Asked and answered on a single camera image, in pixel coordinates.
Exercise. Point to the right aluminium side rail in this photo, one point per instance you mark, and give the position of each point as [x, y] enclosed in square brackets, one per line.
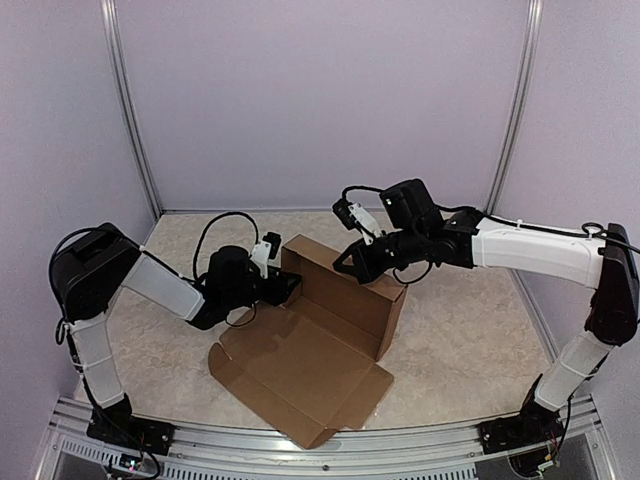
[550, 335]

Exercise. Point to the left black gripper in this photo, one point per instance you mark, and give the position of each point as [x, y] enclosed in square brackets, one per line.
[278, 294]

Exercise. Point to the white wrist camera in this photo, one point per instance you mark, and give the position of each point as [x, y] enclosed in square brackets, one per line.
[265, 252]
[354, 216]

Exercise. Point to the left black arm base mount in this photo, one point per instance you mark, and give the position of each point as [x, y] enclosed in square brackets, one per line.
[149, 436]

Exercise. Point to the left aluminium corner post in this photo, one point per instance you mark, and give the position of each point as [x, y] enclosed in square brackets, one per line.
[116, 55]

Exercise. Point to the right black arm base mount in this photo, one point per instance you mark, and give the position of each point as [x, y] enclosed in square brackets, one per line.
[521, 430]

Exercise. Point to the aluminium front frame rail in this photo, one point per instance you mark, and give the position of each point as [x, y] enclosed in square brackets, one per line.
[450, 450]

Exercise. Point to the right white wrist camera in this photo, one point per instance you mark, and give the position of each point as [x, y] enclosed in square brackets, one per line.
[354, 216]

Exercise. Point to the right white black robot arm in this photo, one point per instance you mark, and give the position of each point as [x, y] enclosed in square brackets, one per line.
[596, 257]

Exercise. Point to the brown cardboard box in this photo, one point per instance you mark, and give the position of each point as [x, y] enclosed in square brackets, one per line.
[309, 368]

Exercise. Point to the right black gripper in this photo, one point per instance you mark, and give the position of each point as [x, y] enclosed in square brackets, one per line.
[365, 266]

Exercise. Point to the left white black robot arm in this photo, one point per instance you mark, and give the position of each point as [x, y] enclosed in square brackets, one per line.
[91, 269]

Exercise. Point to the right aluminium corner post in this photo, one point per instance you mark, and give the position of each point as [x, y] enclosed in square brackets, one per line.
[518, 103]

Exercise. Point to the aluminium corner post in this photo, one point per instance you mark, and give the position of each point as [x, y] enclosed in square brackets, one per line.
[518, 103]
[116, 55]

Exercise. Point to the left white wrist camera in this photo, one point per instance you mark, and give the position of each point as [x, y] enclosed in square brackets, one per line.
[265, 252]

